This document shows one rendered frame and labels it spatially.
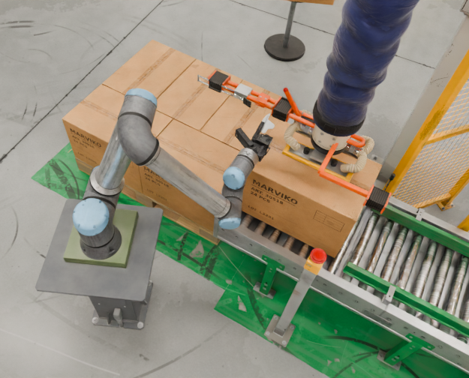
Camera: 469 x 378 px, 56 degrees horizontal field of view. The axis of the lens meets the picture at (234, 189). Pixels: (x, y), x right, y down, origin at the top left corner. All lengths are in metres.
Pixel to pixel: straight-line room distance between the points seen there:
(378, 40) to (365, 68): 0.12
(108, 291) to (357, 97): 1.37
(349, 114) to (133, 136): 0.88
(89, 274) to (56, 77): 2.41
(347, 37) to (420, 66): 3.16
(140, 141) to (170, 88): 1.71
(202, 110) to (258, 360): 1.63
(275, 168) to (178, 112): 1.02
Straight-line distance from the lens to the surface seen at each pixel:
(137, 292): 2.13
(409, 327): 2.50
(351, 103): 1.85
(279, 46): 4.51
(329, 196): 2.22
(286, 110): 2.11
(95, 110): 3.11
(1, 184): 3.59
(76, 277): 2.21
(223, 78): 2.21
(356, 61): 1.70
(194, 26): 4.70
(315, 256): 1.92
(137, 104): 1.58
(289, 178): 2.23
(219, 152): 2.81
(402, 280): 2.59
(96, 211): 1.98
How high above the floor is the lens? 2.71
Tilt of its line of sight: 55 degrees down
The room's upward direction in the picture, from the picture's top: 7 degrees clockwise
